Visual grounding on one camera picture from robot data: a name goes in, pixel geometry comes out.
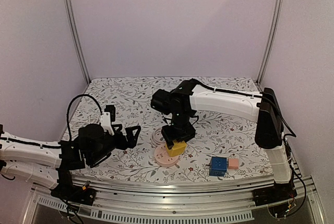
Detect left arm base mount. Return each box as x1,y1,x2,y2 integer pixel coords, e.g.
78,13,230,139
51,169,97,206

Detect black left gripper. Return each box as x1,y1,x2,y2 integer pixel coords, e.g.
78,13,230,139
89,124,141,166

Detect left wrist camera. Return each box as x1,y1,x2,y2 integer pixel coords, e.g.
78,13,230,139
100,105,116,136

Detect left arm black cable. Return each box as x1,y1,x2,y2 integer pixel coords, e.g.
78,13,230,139
65,93,105,141

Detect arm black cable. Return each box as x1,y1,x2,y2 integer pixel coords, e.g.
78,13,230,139
257,93,297,138
65,93,105,141

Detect aluminium front rail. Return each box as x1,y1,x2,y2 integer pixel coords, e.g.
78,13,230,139
22,175,326,224

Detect pink coiled power cord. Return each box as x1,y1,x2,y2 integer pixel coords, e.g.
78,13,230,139
151,127,165,147

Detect blue cube socket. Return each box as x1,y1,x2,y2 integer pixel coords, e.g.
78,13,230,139
209,157,228,177

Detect right aluminium corner post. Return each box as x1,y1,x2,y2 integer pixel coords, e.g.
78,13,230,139
256,0,283,86

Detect pink round power strip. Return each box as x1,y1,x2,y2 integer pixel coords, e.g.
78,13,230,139
154,144,180,168

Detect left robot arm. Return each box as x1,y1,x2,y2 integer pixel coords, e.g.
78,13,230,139
1,124,141,200

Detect aluminium corner post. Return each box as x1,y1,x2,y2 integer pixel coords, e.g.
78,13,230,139
64,0,91,84
256,0,283,86

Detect left aluminium corner post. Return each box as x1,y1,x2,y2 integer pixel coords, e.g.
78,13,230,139
64,0,91,84

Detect floral patterned table mat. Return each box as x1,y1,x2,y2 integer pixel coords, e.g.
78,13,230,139
51,76,297,184

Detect pink cube socket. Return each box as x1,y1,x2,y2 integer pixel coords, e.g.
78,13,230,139
228,158,239,170

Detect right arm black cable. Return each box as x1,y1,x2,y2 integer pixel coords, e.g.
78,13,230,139
257,93,297,138

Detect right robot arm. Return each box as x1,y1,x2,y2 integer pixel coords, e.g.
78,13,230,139
150,79,293,201

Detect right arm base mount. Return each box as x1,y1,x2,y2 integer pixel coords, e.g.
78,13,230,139
252,180,297,206

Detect yellow cube socket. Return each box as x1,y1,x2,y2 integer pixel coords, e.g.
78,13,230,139
165,141,187,157

